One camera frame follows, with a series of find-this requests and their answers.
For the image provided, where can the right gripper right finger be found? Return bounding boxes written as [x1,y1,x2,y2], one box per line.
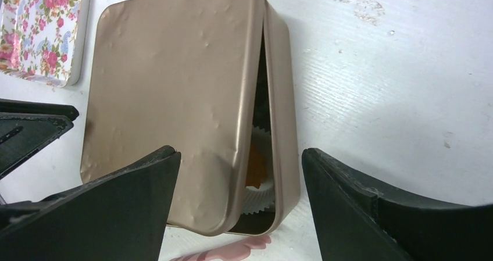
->
[301,148,492,260]

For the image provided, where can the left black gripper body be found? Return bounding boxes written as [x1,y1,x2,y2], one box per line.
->
[1,99,79,178]

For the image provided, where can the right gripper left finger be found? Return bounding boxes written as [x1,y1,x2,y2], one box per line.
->
[1,146,181,260]

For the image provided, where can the orange flower cookie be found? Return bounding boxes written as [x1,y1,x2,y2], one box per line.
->
[245,144,268,189]

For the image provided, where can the pink cat paw tongs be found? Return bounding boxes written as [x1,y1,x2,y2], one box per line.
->
[172,235,271,261]

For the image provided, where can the brown square cookie box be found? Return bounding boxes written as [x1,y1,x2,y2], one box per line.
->
[229,1,301,236]

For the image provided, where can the brown box lid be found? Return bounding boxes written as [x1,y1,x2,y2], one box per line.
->
[80,0,265,236]

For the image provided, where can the floral cookie tray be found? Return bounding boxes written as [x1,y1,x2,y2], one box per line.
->
[1,0,90,88]

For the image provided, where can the white paper cup right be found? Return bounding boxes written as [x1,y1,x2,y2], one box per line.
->
[242,127,275,214]

